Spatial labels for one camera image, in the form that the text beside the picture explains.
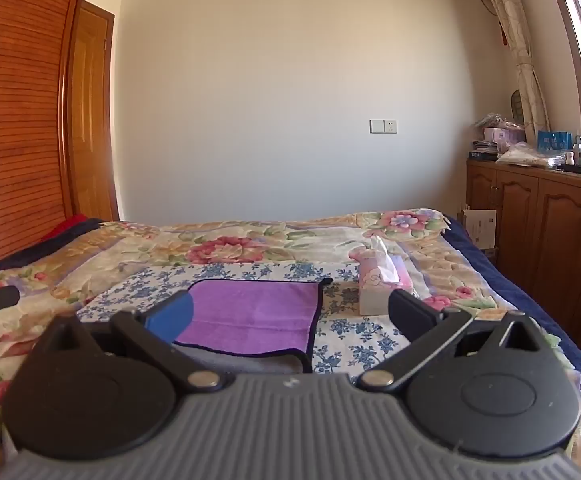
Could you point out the red hanging ornament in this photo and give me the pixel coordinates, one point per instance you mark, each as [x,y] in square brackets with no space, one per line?
[503,30]

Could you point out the beige patterned curtain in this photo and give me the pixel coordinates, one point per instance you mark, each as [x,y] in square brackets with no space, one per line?
[517,50]

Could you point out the purple towel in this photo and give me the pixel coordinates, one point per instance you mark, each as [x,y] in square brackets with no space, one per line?
[250,312]

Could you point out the white wall socket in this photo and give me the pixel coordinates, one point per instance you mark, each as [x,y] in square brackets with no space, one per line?
[384,126]

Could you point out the wooden cabinet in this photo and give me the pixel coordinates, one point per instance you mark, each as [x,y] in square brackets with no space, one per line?
[545,215]

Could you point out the navy blue blanket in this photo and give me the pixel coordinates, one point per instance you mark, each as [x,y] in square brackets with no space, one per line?
[535,310]

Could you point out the clear plastic bag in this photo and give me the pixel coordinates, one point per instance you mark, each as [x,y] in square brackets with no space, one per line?
[527,155]

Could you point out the white cardboard box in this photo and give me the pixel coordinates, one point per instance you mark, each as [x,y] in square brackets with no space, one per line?
[481,227]

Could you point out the blue gift box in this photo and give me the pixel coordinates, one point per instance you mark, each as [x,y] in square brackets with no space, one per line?
[554,141]

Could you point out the grey towel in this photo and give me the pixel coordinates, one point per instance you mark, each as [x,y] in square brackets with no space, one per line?
[250,361]

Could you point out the black flat box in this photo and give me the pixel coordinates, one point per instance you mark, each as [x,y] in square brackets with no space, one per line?
[484,155]

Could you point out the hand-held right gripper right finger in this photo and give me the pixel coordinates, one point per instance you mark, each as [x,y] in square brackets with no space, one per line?
[410,316]

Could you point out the wooden louvred wardrobe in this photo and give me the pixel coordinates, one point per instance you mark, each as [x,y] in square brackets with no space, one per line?
[15,110]

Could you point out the white blue floral cloth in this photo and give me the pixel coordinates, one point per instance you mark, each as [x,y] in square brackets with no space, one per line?
[355,330]

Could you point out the grey oval fan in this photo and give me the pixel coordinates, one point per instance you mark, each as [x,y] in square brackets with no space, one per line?
[519,105]

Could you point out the red cloth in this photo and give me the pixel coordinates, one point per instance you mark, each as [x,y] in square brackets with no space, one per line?
[68,225]

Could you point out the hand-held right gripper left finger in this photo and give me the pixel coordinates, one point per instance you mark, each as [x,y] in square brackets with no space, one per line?
[173,317]

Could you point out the floral quilt bed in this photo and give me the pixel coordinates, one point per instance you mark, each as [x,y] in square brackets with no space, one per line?
[180,247]

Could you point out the pink floral tissue box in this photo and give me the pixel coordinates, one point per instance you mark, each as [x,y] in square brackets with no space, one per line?
[378,280]

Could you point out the wooden door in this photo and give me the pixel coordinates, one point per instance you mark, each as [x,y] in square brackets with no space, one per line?
[93,110]

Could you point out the pink storage box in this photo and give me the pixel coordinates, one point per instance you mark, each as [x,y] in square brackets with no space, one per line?
[504,136]

